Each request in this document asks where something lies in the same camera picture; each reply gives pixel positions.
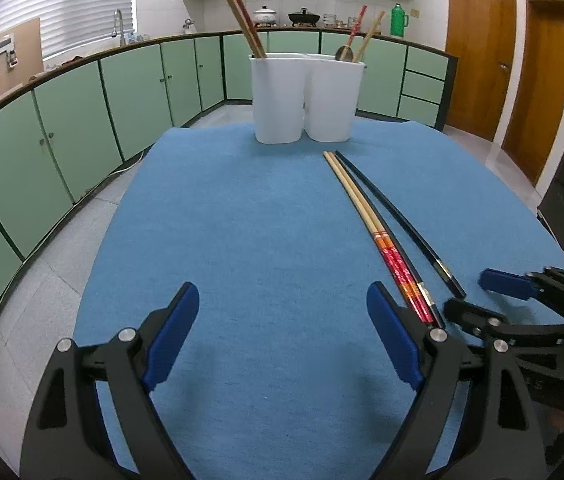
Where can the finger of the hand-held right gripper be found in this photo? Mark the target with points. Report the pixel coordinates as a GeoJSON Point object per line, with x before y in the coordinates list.
{"type": "Point", "coordinates": [504, 282]}
{"type": "Point", "coordinates": [471, 312]}

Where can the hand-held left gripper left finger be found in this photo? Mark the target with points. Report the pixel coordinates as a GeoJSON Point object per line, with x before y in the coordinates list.
{"type": "Point", "coordinates": [172, 335]}

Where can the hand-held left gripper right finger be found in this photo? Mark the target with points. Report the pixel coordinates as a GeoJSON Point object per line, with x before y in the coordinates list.
{"type": "Point", "coordinates": [394, 340]}

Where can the light wooden red-end chopstick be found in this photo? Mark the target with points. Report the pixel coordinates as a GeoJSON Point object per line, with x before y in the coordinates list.
{"type": "Point", "coordinates": [396, 270]}
{"type": "Point", "coordinates": [404, 270]}

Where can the white two-compartment utensil holder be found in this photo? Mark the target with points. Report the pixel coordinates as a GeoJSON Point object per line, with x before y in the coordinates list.
{"type": "Point", "coordinates": [282, 100]}

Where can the stainless steel spoon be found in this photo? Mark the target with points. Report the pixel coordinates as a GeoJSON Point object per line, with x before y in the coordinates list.
{"type": "Point", "coordinates": [344, 53]}

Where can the plain light wooden chopstick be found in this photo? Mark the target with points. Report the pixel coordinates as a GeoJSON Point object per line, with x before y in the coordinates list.
{"type": "Point", "coordinates": [369, 35]}

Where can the red patterned chopstick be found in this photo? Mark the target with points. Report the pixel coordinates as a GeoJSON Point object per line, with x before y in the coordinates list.
{"type": "Point", "coordinates": [356, 27]}

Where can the brown wooden chopstick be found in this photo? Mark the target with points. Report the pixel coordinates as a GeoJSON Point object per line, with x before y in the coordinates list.
{"type": "Point", "coordinates": [243, 25]}
{"type": "Point", "coordinates": [250, 25]}

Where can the blue table mat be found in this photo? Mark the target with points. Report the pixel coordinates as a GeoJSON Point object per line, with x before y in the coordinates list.
{"type": "Point", "coordinates": [262, 240]}

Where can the brown wooden door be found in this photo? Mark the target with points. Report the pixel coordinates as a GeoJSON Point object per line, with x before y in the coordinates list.
{"type": "Point", "coordinates": [541, 90]}
{"type": "Point", "coordinates": [476, 50]}

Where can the green base cabinet with drawers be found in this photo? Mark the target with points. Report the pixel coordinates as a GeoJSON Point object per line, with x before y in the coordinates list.
{"type": "Point", "coordinates": [421, 90]}

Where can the long green base cabinet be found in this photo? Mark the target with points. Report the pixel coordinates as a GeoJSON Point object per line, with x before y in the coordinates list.
{"type": "Point", "coordinates": [62, 140]}

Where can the green thermos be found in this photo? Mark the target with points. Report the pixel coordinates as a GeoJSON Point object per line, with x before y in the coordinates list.
{"type": "Point", "coordinates": [398, 22]}

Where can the stack of glass bowls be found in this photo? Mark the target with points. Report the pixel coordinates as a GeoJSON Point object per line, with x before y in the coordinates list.
{"type": "Point", "coordinates": [330, 20]}

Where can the brown water dispenser box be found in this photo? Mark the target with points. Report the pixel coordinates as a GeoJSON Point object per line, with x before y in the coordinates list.
{"type": "Point", "coordinates": [27, 45]}

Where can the chrome kitchen faucet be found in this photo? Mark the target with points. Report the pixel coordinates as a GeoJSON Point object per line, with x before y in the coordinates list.
{"type": "Point", "coordinates": [118, 15]}

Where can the black wok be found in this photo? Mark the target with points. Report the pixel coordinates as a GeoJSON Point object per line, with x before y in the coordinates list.
{"type": "Point", "coordinates": [304, 17]}

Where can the white cooking pot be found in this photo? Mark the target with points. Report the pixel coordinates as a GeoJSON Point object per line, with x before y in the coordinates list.
{"type": "Point", "coordinates": [265, 15]}

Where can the white window blind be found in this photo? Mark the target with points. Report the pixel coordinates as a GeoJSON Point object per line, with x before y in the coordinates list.
{"type": "Point", "coordinates": [72, 5]}

